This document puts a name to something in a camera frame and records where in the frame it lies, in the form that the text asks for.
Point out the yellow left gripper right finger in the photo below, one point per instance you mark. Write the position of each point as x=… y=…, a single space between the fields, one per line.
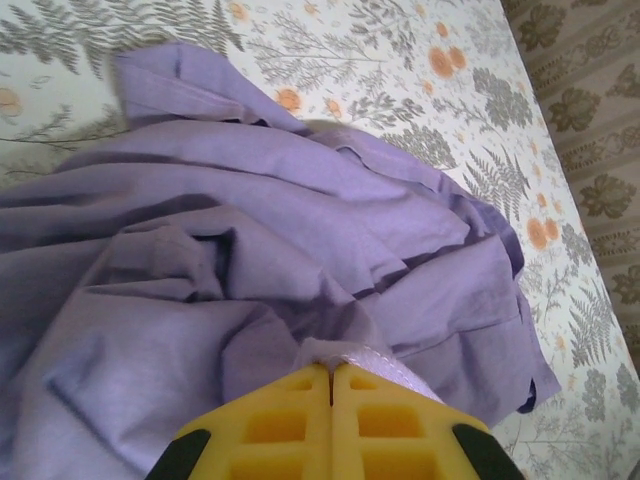
x=390 y=430

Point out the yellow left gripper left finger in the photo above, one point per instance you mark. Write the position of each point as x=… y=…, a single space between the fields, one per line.
x=280 y=430

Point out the purple t-shirt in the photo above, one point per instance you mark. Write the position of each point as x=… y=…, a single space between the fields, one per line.
x=250 y=200

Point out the floral tablecloth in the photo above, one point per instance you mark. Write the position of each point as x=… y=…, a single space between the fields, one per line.
x=400 y=50

